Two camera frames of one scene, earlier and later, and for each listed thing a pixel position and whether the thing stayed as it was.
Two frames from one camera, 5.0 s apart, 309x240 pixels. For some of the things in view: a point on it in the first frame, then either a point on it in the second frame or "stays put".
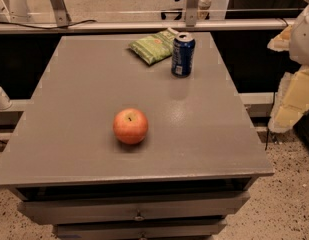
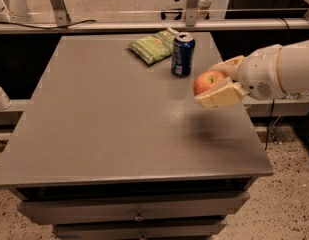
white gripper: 304,39 -> 260,71
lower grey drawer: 138,231 stays put
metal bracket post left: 58,3 stays put
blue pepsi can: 183,54 stays put
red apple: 130,126 -> 206,79
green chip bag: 155,47 stays put
